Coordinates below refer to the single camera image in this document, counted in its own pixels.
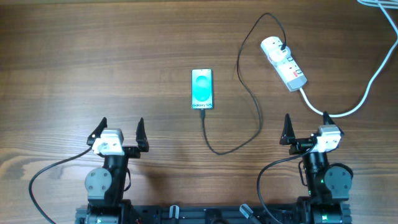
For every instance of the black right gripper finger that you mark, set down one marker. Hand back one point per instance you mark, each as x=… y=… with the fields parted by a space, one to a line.
x=288 y=135
x=327 y=120

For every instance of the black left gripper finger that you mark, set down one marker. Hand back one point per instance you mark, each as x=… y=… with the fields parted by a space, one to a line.
x=97 y=132
x=141 y=137

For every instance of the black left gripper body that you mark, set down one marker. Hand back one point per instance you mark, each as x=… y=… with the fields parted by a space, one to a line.
x=131 y=152

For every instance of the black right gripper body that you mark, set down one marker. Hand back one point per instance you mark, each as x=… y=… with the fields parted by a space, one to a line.
x=301 y=145

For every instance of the blue screen Galaxy smartphone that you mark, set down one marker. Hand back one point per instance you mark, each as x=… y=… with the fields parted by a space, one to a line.
x=202 y=89

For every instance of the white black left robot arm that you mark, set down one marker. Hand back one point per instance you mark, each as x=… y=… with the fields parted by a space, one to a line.
x=106 y=185

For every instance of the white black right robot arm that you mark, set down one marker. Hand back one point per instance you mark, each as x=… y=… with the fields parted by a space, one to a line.
x=328 y=184

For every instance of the white charger plug adapter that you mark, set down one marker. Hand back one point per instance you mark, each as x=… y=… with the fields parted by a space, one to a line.
x=277 y=55

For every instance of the white power strip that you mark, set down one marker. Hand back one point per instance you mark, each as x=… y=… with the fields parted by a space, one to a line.
x=289 y=71

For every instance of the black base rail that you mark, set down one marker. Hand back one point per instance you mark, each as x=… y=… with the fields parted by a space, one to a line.
x=284 y=213

